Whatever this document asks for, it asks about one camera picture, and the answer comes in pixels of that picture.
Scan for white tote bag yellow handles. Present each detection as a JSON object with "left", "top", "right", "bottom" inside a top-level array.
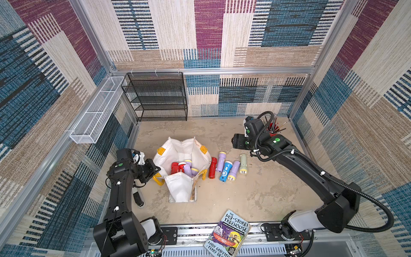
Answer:
[{"left": 154, "top": 138, "right": 212, "bottom": 203}]

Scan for blue flashlight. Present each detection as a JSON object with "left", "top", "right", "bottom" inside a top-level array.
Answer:
[{"left": 219, "top": 161, "right": 233, "bottom": 182}]

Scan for black wire mesh shelf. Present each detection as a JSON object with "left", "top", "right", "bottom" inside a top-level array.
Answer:
[{"left": 122, "top": 72, "right": 188, "bottom": 122}]

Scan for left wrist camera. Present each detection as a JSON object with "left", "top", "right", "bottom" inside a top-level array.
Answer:
[{"left": 133, "top": 151, "right": 145, "bottom": 166}]

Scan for red pencil cup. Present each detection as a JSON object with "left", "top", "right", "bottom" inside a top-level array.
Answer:
[{"left": 268, "top": 122, "right": 286, "bottom": 134}]

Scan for treehouse paperback book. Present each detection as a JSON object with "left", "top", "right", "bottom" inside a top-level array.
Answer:
[{"left": 203, "top": 209, "right": 251, "bottom": 257}]

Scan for purple flashlight lone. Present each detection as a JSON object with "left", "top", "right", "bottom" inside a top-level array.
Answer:
[{"left": 183, "top": 164, "right": 193, "bottom": 178}]

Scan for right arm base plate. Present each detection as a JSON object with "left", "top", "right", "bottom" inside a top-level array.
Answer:
[{"left": 260, "top": 223, "right": 311, "bottom": 242}]

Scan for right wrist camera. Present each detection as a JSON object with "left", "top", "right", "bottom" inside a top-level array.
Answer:
[{"left": 244, "top": 116, "right": 260, "bottom": 137}]

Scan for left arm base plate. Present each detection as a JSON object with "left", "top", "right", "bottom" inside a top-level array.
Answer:
[{"left": 159, "top": 226, "right": 178, "bottom": 246}]

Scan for white wire mesh basket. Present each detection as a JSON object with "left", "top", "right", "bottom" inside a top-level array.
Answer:
[{"left": 70, "top": 77, "right": 124, "bottom": 144}]

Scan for purple flashlight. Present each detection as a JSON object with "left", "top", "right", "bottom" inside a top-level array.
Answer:
[
  {"left": 184, "top": 160, "right": 192, "bottom": 167},
  {"left": 216, "top": 151, "right": 226, "bottom": 172},
  {"left": 191, "top": 168, "right": 199, "bottom": 177},
  {"left": 228, "top": 160, "right": 240, "bottom": 182}
]

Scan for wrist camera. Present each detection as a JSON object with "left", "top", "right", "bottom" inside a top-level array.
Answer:
[
  {"left": 244, "top": 116, "right": 260, "bottom": 137},
  {"left": 133, "top": 151, "right": 145, "bottom": 166}
]

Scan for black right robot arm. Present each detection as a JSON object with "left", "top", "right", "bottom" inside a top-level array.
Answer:
[{"left": 232, "top": 111, "right": 395, "bottom": 241}]

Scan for green flashlight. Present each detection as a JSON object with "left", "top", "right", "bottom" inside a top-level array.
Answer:
[{"left": 239, "top": 154, "right": 248, "bottom": 175}]

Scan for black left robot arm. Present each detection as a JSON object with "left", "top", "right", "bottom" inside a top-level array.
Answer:
[{"left": 93, "top": 148, "right": 164, "bottom": 257}]

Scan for red flashlight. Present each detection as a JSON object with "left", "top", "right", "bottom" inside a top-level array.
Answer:
[
  {"left": 208, "top": 157, "right": 217, "bottom": 179},
  {"left": 178, "top": 162, "right": 186, "bottom": 172},
  {"left": 171, "top": 162, "right": 179, "bottom": 175}
]

